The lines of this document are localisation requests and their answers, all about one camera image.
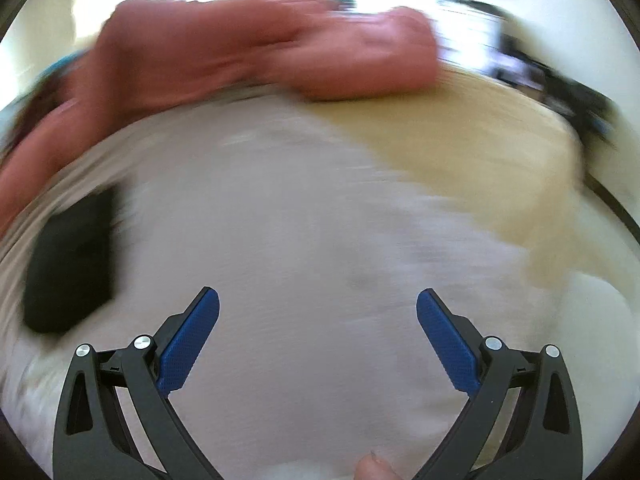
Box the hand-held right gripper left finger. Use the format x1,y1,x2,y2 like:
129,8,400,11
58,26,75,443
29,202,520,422
52,286,223,480

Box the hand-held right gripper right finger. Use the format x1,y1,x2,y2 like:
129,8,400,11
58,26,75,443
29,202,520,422
415,287,583,480

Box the black sweater with orange cuffs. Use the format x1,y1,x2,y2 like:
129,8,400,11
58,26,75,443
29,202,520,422
22,185,121,333

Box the person's right hand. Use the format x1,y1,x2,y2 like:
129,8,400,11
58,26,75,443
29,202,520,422
354,452,401,480

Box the printed strawberry blanket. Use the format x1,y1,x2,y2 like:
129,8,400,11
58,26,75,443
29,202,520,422
0,85,591,480

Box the pale yellow bed sheet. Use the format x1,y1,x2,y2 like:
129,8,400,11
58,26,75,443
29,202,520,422
310,67,640,461

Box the dark blurred furniture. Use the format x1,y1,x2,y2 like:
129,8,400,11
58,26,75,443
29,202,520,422
495,30,621,138

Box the colourful striped cloth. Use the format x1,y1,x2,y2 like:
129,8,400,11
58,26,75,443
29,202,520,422
0,52,86,161

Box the pink comforter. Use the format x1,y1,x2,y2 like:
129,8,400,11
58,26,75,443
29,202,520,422
0,0,441,241

